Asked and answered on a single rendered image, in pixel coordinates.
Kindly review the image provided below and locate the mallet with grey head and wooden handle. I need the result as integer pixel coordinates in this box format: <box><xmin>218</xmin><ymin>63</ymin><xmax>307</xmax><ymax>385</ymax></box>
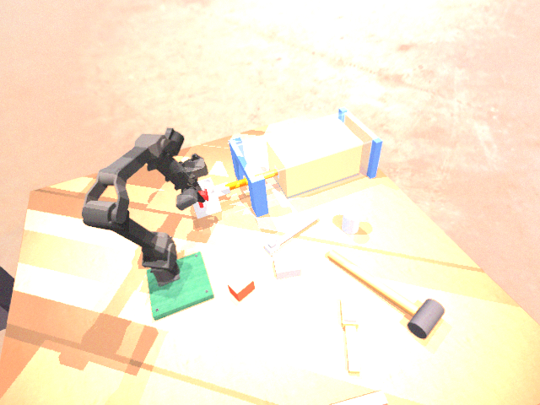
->
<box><xmin>327</xmin><ymin>250</ymin><xmax>445</xmax><ymax>339</ymax></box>

